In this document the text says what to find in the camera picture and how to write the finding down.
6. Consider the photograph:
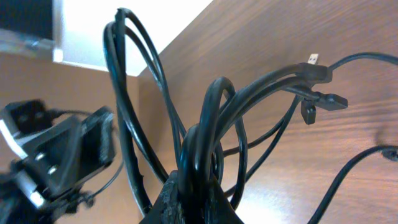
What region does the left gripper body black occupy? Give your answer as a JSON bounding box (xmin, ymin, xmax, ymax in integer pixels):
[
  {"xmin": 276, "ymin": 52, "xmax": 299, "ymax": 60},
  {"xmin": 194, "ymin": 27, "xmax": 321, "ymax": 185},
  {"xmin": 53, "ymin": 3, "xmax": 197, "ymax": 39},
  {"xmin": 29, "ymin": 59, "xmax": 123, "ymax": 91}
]
[{"xmin": 12, "ymin": 105, "xmax": 118, "ymax": 200}]

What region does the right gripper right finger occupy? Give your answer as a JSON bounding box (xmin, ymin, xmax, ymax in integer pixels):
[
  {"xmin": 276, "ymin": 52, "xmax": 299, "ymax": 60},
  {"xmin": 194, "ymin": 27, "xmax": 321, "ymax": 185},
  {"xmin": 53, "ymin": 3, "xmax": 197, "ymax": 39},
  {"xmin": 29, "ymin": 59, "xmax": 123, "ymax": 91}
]
[{"xmin": 205, "ymin": 177, "xmax": 243, "ymax": 224}]

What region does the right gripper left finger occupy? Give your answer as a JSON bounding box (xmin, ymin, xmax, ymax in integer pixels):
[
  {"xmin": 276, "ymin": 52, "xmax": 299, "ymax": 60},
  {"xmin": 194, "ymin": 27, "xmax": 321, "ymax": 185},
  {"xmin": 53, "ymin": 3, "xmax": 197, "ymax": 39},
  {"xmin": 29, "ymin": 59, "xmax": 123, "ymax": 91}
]
[{"xmin": 140, "ymin": 170, "xmax": 186, "ymax": 224}]

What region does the black usb cable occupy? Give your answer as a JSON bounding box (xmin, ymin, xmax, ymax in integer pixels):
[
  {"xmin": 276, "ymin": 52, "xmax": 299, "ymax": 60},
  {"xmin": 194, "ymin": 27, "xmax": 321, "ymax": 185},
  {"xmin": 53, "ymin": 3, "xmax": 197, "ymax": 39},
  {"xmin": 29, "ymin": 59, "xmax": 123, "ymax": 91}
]
[{"xmin": 102, "ymin": 7, "xmax": 398, "ymax": 218}]

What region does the brown wooden side panel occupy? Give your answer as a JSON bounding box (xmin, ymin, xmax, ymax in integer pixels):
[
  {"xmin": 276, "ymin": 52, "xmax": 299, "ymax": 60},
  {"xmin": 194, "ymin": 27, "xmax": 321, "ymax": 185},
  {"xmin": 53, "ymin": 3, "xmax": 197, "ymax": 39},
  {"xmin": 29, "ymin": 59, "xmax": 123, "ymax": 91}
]
[{"xmin": 1, "ymin": 54, "xmax": 139, "ymax": 223}]

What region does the dark window pane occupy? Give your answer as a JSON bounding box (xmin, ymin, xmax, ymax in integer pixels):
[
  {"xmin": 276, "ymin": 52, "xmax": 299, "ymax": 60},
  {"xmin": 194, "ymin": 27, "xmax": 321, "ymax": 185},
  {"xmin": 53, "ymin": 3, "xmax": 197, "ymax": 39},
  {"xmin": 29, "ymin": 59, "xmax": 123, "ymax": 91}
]
[{"xmin": 1, "ymin": 0, "xmax": 53, "ymax": 40}]

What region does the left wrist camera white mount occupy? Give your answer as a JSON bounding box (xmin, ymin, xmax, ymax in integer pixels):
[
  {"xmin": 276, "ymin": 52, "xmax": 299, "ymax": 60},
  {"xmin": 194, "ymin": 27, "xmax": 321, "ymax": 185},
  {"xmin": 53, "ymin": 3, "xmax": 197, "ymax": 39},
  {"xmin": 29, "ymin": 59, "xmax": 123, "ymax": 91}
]
[{"xmin": 1, "ymin": 99, "xmax": 60, "ymax": 210}]

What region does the right camera cable black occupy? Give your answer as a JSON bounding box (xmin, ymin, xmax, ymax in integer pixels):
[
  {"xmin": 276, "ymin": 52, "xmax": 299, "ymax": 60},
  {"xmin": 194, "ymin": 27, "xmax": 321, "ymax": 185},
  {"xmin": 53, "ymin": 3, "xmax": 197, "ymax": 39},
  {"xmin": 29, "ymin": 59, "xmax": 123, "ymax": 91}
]
[{"xmin": 306, "ymin": 144, "xmax": 398, "ymax": 224}]

